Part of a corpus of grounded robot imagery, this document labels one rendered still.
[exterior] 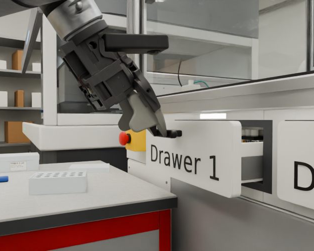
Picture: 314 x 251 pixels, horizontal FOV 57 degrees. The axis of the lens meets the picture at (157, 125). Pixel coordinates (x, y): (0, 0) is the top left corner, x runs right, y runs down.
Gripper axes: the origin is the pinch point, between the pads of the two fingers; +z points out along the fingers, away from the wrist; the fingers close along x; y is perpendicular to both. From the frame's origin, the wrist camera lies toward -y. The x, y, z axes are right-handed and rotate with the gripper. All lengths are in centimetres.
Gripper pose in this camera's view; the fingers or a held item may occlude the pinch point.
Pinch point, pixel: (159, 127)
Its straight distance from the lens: 51.7
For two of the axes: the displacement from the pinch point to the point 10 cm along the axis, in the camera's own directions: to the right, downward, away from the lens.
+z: 5.1, 8.1, 2.8
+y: -7.3, 5.8, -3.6
